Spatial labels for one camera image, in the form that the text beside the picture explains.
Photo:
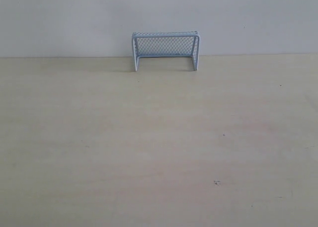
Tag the white miniature soccer goal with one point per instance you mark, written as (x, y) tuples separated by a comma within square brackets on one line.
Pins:
[(165, 45)]

